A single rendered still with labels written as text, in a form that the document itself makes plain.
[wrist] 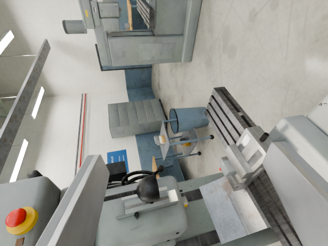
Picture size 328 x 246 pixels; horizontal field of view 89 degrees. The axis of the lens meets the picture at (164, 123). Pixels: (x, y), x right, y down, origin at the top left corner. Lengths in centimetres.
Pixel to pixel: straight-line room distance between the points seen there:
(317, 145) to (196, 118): 233
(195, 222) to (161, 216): 52
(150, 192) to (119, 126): 524
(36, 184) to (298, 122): 98
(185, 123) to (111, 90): 585
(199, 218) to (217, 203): 14
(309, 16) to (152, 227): 179
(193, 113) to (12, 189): 267
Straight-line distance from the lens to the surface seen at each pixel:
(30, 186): 65
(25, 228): 58
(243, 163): 84
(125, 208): 63
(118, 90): 830
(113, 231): 66
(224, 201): 118
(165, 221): 65
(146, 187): 50
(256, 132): 81
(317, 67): 179
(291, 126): 86
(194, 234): 114
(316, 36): 182
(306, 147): 84
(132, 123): 572
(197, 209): 117
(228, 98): 108
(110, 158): 583
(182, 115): 290
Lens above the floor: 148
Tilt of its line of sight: 13 degrees down
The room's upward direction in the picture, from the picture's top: 98 degrees counter-clockwise
